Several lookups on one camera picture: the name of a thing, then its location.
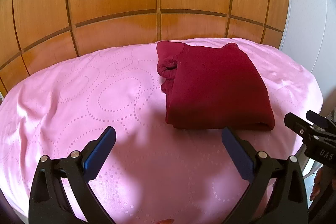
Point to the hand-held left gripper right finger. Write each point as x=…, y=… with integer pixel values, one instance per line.
x=237, y=155

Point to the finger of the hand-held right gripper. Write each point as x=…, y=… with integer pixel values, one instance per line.
x=296, y=125
x=320, y=121

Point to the person's right hand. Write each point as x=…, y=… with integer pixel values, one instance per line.
x=317, y=184

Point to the pink patterned bedsheet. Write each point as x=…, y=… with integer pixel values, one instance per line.
x=78, y=98

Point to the dark red shirt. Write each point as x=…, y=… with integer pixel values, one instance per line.
x=215, y=87

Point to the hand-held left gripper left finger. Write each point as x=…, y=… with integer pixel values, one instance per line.
x=99, y=153

